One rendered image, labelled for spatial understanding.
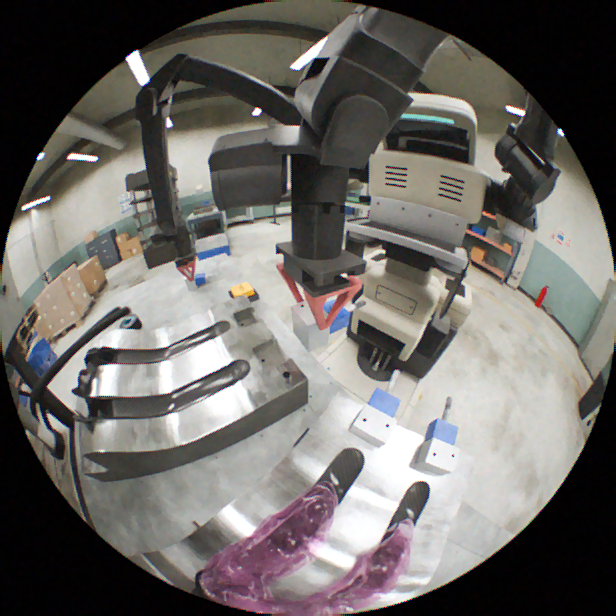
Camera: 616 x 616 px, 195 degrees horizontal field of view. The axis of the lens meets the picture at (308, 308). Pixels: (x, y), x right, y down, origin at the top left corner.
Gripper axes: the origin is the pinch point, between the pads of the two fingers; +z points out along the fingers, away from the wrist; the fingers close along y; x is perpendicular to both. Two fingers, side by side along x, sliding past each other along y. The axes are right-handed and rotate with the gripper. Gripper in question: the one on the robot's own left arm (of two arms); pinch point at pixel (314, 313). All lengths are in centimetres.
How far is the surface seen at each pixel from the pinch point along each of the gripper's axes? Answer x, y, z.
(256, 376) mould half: -10.4, 1.7, 6.3
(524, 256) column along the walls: 493, 62, 6
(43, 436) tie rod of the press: -79, 2, 9
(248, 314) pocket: -7.1, -14.6, 8.0
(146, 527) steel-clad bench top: -42.9, 19.1, 15.8
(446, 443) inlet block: 5.5, 24.8, 6.8
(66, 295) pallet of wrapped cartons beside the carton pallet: -293, -264, 40
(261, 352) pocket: -8.0, -3.7, 8.2
